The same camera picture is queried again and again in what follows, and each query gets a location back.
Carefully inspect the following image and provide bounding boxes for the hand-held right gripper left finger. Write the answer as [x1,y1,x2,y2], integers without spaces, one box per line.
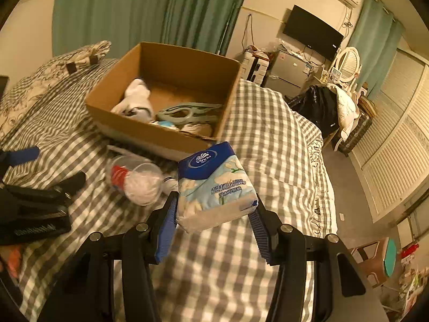
[37,191,179,322]

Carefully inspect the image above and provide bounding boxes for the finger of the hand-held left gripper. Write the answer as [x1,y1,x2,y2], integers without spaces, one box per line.
[0,146,40,177]
[0,171,87,199]

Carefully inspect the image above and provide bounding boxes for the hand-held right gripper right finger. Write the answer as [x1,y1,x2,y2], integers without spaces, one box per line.
[247,201,390,322]

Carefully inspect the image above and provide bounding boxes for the blue floral tissue pack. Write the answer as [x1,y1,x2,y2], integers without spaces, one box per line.
[177,141,260,234]

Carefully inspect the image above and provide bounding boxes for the brown cardboard box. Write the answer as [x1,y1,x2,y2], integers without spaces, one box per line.
[85,42,242,162]

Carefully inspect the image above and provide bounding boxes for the crumpled white tissue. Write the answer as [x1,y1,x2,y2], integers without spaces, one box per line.
[125,169,163,206]

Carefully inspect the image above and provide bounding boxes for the clear plastic cup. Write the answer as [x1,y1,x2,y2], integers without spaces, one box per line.
[106,156,165,207]

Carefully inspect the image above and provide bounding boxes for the patterned pillow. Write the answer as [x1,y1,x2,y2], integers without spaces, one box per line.
[0,40,112,141]

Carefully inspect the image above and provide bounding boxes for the grey checked bedsheet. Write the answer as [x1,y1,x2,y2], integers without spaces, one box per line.
[0,57,338,322]

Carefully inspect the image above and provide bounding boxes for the white cloth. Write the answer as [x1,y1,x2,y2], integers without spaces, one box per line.
[110,78,155,122]

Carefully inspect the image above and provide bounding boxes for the small stool teal seat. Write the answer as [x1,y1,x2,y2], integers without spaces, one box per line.
[349,238,391,288]

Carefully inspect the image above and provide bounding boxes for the pale green clothes hanger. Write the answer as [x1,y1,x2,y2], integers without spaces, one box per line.
[156,103,224,130]

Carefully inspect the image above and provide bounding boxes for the teal round stool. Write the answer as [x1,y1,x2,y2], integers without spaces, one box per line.
[382,238,400,277]

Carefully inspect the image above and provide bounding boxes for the black bag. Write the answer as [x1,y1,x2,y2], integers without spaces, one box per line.
[287,85,340,135]

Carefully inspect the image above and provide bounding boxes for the dark suitcase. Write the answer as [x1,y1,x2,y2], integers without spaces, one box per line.
[338,107,373,155]

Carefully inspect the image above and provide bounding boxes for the red packet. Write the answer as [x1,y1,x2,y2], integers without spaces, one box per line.
[400,244,420,259]

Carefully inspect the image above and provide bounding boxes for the white padded jacket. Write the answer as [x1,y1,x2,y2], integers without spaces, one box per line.
[330,84,360,142]

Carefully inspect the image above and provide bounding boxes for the small grey fridge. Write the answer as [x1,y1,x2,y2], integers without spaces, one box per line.
[263,50,311,96]

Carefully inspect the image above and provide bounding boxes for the white louvred wardrobe doors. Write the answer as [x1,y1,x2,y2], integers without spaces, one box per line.
[349,49,429,224]

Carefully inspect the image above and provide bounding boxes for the white cabinet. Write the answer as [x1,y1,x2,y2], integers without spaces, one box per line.
[240,52,269,83]

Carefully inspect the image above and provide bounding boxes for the wide green curtain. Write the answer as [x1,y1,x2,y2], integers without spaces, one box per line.
[52,0,254,56]

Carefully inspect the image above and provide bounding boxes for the oval white vanity mirror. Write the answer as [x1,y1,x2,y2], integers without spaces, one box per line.
[330,47,361,85]

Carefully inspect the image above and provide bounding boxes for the narrow green curtain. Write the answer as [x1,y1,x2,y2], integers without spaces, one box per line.
[349,0,405,98]

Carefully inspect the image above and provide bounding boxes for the black wall television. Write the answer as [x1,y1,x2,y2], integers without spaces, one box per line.
[282,5,345,63]

